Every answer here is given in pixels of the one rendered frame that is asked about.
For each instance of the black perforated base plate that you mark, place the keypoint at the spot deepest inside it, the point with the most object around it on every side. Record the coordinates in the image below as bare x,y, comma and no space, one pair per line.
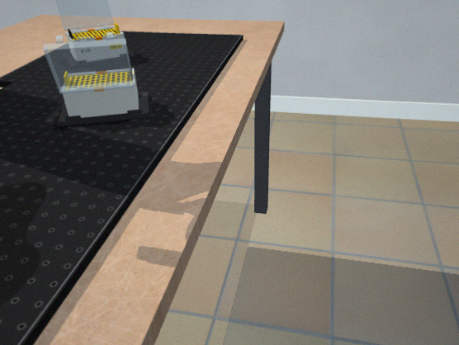
63,189

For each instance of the white tip box with clear lid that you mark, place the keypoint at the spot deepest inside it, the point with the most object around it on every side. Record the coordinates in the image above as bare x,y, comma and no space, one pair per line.
85,13

